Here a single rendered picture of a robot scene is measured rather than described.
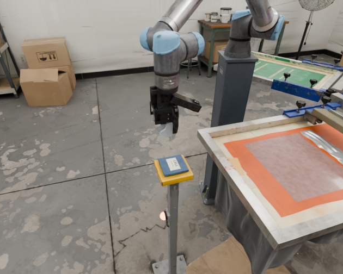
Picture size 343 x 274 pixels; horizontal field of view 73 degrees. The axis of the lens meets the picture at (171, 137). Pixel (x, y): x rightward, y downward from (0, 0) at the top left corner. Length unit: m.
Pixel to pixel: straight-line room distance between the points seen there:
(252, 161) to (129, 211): 1.26
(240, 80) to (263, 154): 0.54
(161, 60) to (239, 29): 0.78
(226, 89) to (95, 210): 1.40
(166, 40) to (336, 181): 0.80
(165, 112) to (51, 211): 1.65
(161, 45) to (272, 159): 0.66
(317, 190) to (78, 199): 1.79
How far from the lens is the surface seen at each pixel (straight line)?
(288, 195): 0.93
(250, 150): 1.07
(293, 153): 1.13
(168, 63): 0.67
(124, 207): 2.04
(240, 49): 1.40
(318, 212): 0.92
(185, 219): 1.94
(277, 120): 1.27
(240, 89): 1.48
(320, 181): 1.04
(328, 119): 1.25
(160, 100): 0.73
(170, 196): 1.03
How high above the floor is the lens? 1.59
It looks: 36 degrees down
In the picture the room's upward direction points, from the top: straight up
